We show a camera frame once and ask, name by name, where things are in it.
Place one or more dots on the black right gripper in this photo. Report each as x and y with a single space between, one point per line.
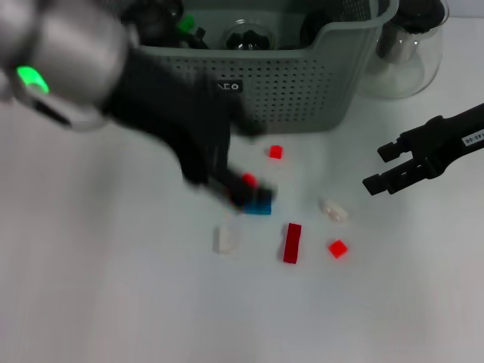
450 140

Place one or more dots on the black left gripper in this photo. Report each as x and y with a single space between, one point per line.
177 113

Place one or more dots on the blue square building brick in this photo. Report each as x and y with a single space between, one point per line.
261 210

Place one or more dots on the dark red long brick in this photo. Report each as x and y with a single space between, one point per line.
292 244

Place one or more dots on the green rectangular building brick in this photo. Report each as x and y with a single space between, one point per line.
185 23

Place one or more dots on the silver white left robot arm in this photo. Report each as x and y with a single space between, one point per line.
75 56

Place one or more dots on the grey perforated storage basket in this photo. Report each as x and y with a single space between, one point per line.
302 94

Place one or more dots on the red sloped building brick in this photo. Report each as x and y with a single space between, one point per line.
249 178

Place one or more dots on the small red building brick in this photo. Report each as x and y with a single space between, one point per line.
337 249
276 152

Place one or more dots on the glass teapot black lid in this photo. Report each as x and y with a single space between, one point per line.
401 45

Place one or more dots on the black round teapot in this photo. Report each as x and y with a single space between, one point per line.
151 19

